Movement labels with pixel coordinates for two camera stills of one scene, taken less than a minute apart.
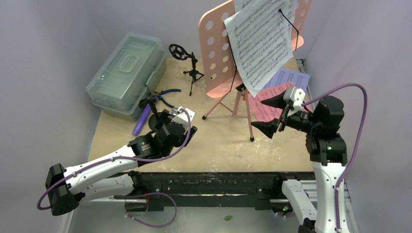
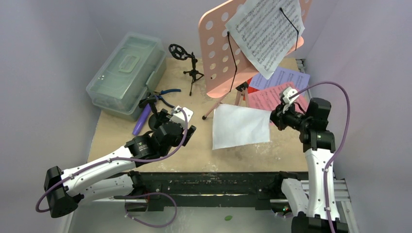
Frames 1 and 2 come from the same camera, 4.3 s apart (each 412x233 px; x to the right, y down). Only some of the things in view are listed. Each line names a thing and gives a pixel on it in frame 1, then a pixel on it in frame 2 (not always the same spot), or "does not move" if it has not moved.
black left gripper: (164, 119) does not move
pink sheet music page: (260, 111) does not move
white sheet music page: (260, 36) to (234, 126)
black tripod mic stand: (179, 52) does not move
